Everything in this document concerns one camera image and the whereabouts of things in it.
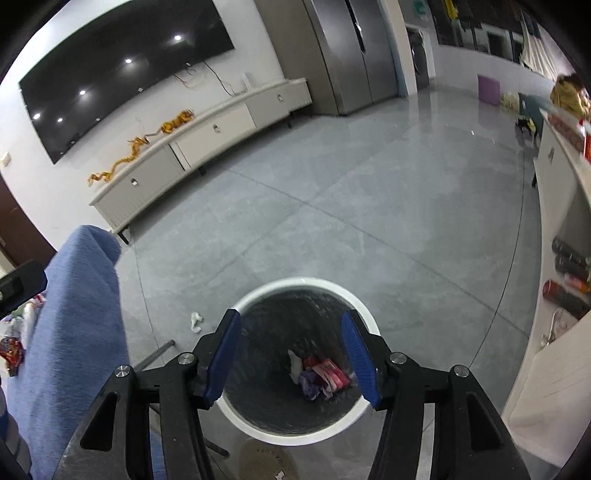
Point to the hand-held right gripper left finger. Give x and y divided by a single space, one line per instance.
224 362

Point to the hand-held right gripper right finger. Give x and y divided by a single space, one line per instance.
361 362

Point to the white bin with black liner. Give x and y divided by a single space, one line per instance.
286 323

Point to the pink snack wrapper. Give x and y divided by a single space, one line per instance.
330 374

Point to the white plastic packet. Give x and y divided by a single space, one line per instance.
27 318

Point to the white crumpled tissue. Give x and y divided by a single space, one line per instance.
197 321
294 362

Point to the small purple wrapper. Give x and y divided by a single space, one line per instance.
309 386

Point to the metal table leg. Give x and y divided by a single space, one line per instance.
157 353

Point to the red snack packet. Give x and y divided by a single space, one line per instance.
11 354

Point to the blue fluffy blanket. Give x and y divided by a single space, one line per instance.
78 323

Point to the golden dragon ornament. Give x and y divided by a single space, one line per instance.
121 162

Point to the white television cabinet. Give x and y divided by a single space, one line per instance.
152 170

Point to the black bottle with red cap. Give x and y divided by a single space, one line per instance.
565 295

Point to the golden tiger ornament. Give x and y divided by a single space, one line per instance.
176 121

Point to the black bottle with orange label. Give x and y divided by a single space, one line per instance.
570 267

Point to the white shelf cabinet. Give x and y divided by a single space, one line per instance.
556 184

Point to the teal chair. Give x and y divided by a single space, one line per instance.
533 108

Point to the red box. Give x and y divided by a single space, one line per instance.
570 131

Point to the grey steel refrigerator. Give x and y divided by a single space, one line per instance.
351 50

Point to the white light switch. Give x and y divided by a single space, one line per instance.
4 159

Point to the black wall television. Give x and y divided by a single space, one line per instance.
124 60

